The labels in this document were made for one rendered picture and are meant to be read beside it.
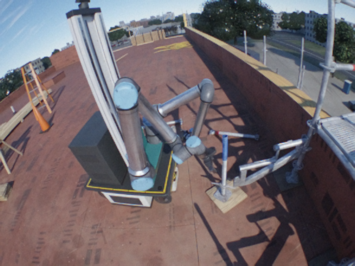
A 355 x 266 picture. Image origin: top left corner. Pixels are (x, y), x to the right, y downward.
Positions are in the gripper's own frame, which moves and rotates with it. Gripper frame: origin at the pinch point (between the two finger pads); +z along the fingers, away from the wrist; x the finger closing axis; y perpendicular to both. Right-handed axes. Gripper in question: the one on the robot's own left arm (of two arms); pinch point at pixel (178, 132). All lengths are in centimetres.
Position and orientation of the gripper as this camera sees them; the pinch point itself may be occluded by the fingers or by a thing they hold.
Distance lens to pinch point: 217.8
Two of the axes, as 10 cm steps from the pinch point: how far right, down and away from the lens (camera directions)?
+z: -6.5, -3.7, 6.6
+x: -7.4, 5.0, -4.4
